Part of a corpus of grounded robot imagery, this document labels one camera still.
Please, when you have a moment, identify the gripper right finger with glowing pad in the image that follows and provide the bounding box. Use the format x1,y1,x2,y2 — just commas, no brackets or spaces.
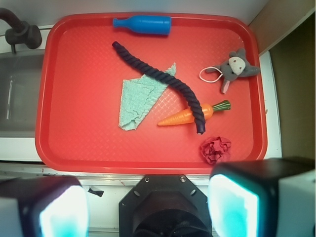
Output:
207,158,316,237

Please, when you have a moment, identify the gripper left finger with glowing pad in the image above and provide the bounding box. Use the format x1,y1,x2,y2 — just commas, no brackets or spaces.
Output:
0,176,90,237

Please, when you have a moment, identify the crumpled red cloth ball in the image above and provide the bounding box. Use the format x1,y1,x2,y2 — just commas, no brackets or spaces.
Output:
200,136,232,165

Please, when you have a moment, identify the orange toy carrot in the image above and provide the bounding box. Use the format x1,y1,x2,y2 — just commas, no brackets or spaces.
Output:
157,100,231,126

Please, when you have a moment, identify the grey toy sink basin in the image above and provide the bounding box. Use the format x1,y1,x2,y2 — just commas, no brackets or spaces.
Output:
0,50,44,138

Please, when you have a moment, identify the red plastic tray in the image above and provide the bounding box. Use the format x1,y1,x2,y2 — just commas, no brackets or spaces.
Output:
35,13,267,174

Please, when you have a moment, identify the grey plush bunny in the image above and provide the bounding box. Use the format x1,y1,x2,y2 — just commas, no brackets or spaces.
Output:
199,48,260,94

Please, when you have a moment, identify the light green knitted cloth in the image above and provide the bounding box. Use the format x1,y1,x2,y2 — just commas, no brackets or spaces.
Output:
118,74,168,131

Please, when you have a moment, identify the dark brown toy faucet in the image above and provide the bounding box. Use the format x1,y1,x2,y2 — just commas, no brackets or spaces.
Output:
0,7,42,54

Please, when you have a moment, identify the blue plastic bottle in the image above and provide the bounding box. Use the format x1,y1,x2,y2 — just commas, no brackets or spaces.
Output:
113,15,172,36

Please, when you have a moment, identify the black octagonal mount plate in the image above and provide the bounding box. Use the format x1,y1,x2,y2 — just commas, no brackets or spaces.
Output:
118,175,212,237

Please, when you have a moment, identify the dark blue twisted rope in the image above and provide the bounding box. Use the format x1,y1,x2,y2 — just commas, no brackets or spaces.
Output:
112,41,207,135

